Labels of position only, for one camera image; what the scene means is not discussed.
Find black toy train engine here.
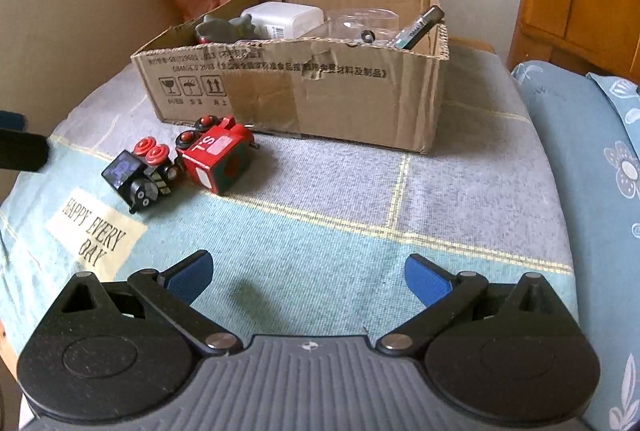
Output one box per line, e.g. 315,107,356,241
101,136,180,214

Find red toy train car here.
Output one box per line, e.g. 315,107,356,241
175,116,259,195

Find grey elephant toy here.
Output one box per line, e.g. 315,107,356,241
195,14,258,44

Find clear plastic chopper bowl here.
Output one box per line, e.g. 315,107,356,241
303,7,399,45

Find black glasses case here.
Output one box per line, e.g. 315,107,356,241
387,5,445,50

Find white plastic bottle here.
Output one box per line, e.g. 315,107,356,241
242,1,324,40

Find blue floral bed sheet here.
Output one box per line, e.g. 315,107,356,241
512,61,640,430

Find open cardboard box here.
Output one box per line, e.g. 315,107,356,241
131,20,449,154

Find blue floral pillow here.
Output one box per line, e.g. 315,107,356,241
587,72,640,151

